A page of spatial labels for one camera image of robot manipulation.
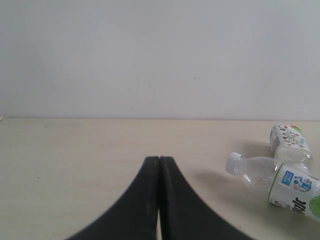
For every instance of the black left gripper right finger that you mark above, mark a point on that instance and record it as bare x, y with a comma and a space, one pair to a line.
183, 214

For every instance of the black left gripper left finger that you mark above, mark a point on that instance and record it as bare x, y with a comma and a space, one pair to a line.
134, 215

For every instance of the floral label clear bottle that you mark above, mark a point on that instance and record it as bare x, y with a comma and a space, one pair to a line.
289, 145

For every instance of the green lime label bottle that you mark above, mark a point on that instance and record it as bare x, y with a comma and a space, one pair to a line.
287, 185

